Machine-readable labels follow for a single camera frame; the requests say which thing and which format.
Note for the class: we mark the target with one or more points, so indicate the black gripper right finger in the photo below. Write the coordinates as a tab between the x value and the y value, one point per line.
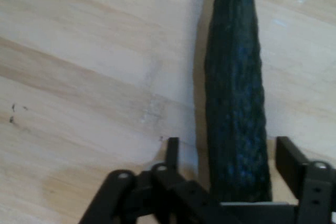
317	192

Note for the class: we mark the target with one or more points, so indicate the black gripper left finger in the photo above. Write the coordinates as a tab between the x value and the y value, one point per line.
157	197

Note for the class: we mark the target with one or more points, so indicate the dark green toy cucumber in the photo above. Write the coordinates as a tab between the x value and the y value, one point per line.
236	90

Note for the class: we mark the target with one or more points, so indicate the bamboo cutting board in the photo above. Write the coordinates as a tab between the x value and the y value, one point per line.
78	77

